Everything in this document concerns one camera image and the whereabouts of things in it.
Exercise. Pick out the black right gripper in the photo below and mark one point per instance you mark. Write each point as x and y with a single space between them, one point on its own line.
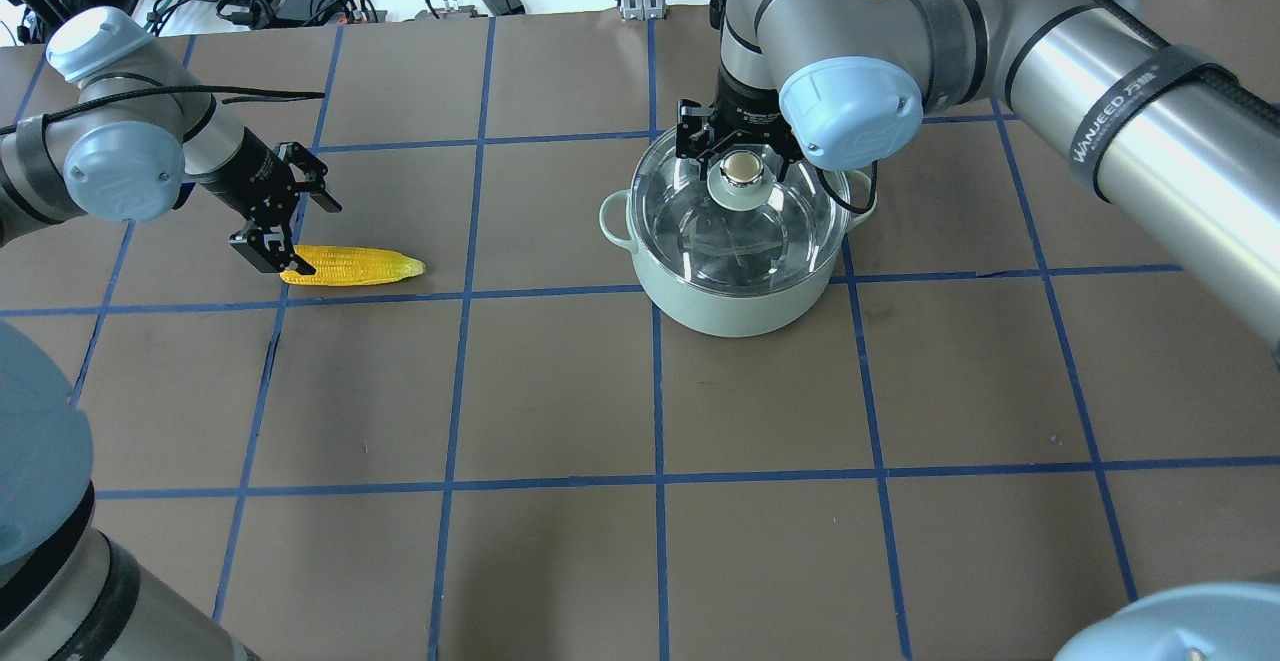
745 102

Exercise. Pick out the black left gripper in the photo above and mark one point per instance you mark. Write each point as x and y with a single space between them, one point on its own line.
243 173

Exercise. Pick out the yellow corn cob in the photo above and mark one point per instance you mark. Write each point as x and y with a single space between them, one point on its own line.
348 266

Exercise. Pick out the glass pot lid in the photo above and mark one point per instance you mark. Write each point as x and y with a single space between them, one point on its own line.
749 225

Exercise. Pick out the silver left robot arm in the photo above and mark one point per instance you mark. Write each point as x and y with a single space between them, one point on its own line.
142 131

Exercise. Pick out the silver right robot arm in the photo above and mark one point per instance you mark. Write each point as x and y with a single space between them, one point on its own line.
1159 129

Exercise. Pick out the pale green cooking pot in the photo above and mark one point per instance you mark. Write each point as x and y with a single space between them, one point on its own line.
731 317

